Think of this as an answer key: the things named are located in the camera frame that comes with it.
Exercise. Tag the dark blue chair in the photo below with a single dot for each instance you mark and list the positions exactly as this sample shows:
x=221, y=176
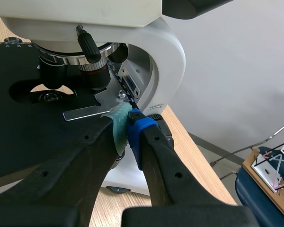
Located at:
x=253, y=203

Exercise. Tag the white and black microscope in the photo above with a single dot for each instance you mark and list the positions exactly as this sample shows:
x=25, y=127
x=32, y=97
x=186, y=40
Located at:
x=156, y=35

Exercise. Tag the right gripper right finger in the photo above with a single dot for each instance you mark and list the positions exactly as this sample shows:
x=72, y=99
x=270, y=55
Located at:
x=161, y=175

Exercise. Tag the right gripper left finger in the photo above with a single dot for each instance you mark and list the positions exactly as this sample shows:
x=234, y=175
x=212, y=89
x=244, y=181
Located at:
x=68, y=179

